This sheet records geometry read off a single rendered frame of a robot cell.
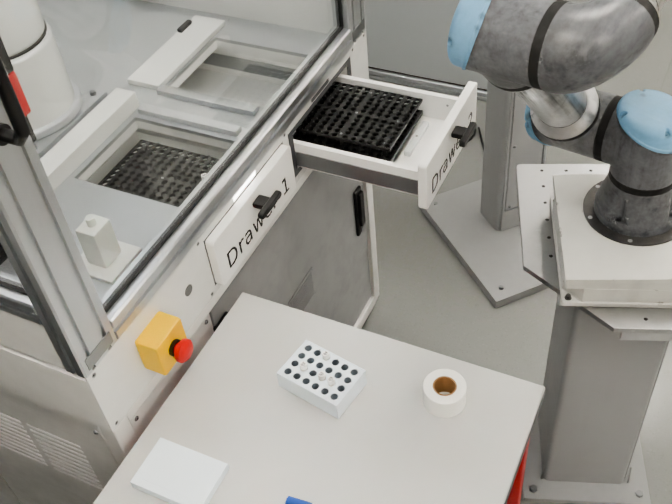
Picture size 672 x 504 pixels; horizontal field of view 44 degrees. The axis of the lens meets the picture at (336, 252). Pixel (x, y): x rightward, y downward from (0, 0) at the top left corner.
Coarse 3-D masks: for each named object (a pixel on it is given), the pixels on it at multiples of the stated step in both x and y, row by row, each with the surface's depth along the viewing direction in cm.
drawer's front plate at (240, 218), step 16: (272, 160) 159; (288, 160) 163; (256, 176) 156; (272, 176) 158; (288, 176) 165; (256, 192) 154; (272, 192) 160; (288, 192) 166; (240, 208) 150; (256, 208) 156; (272, 208) 162; (224, 224) 147; (240, 224) 151; (256, 224) 157; (208, 240) 145; (224, 240) 147; (240, 240) 153; (256, 240) 159; (224, 256) 149; (240, 256) 155; (224, 272) 151
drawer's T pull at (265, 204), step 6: (276, 192) 155; (258, 198) 154; (264, 198) 154; (270, 198) 154; (276, 198) 154; (252, 204) 153; (258, 204) 153; (264, 204) 153; (270, 204) 153; (264, 210) 151; (270, 210) 153; (258, 216) 151; (264, 216) 151
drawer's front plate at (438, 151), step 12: (468, 84) 171; (468, 96) 168; (456, 108) 165; (468, 108) 170; (456, 120) 164; (468, 120) 173; (444, 132) 160; (432, 144) 158; (444, 144) 161; (432, 156) 156; (444, 156) 163; (456, 156) 171; (420, 168) 155; (432, 168) 158; (444, 168) 165; (420, 180) 157; (420, 192) 159; (420, 204) 161
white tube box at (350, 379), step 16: (304, 352) 142; (320, 352) 143; (288, 368) 140; (320, 368) 140; (336, 368) 139; (352, 368) 139; (288, 384) 140; (304, 384) 138; (320, 384) 137; (336, 384) 137; (352, 384) 137; (320, 400) 136; (336, 400) 135; (352, 400) 139; (336, 416) 137
